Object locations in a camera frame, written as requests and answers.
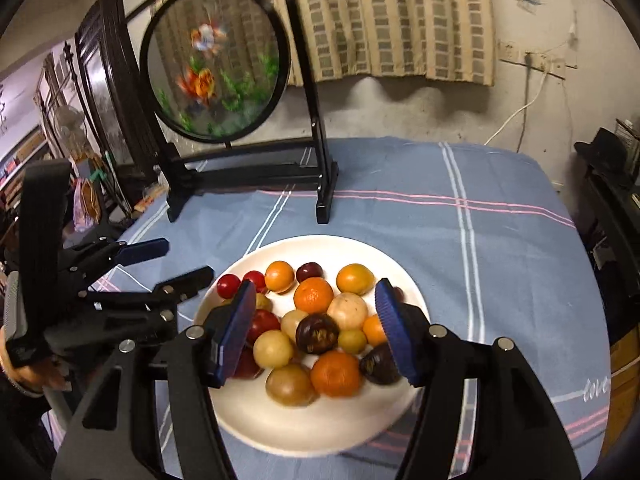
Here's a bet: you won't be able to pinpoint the tan round fruit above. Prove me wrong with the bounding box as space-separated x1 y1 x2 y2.
326 292 369 330

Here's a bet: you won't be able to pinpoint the dark red apple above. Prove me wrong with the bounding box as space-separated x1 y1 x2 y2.
246 309 280 347

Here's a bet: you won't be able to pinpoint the large dark purple fruit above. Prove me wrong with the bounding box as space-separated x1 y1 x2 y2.
359 342 401 386

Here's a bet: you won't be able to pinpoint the operator hand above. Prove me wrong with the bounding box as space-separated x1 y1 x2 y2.
0 327 66 393

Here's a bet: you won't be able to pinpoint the wall power sockets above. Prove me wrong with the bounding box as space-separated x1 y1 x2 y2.
497 41 566 80

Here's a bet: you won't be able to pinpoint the goldfish screen black stand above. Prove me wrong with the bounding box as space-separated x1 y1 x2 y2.
126 0 338 224

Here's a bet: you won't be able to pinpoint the green-yellow tomato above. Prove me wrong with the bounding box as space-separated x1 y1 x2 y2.
336 263 375 296

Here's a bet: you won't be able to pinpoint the small yellow-green fruit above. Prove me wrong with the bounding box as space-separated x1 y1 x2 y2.
337 330 368 356

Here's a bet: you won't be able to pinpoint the pale yellow fruit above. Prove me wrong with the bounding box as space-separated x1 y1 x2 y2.
253 330 294 368

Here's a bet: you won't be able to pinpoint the beige checked curtain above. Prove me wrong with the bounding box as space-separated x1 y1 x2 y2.
146 0 496 90

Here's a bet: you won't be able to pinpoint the small orange mandarin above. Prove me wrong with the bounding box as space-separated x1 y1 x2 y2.
293 278 334 314

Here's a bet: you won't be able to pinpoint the black desk shelf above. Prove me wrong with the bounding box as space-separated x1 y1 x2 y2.
576 119 639 344

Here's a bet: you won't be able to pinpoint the white round plate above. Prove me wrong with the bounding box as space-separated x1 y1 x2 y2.
195 235 427 457

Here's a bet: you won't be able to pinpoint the red tomato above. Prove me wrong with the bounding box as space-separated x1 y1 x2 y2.
243 270 268 294
216 273 241 300

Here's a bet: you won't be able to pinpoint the tan fruit upper right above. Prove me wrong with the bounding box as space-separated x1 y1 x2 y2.
280 309 308 342

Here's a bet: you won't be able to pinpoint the large orange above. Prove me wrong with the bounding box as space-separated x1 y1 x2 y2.
310 350 362 398

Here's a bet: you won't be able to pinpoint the small dark passion fruit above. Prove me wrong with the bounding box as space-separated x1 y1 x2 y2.
296 313 340 356

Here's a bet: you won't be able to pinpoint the orange tomato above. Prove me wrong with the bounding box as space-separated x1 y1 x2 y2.
265 260 295 294

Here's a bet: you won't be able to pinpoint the dark wooden cabinet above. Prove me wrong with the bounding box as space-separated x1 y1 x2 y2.
74 0 157 188

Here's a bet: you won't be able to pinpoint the black hat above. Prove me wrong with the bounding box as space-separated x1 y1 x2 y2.
574 128 628 181

